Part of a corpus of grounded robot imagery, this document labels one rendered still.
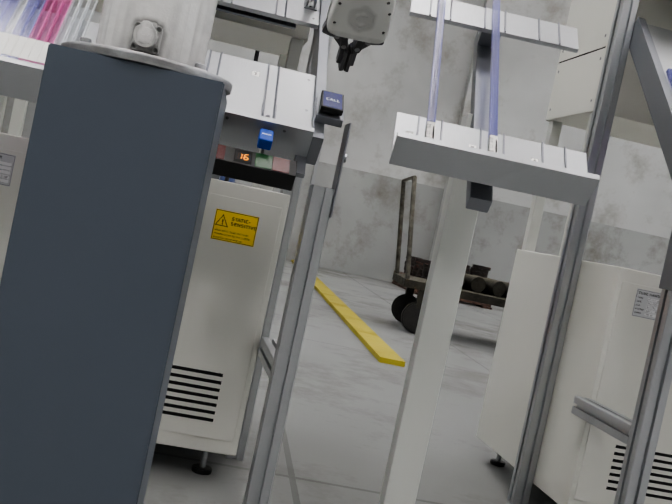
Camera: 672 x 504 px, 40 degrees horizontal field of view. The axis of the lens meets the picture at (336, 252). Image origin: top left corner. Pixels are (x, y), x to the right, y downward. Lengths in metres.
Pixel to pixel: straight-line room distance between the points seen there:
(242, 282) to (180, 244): 0.96
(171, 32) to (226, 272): 0.97
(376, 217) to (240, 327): 9.76
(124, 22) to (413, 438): 1.05
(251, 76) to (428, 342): 0.59
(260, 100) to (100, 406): 0.82
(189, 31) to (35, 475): 0.49
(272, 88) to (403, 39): 10.21
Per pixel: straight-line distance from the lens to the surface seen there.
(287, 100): 1.68
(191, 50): 1.02
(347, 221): 11.60
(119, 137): 0.97
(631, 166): 12.60
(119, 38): 1.02
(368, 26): 1.53
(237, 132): 1.61
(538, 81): 12.24
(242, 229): 1.90
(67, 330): 0.98
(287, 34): 2.28
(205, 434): 1.97
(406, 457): 1.79
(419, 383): 1.76
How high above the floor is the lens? 0.58
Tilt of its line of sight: 2 degrees down
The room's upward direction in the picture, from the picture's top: 12 degrees clockwise
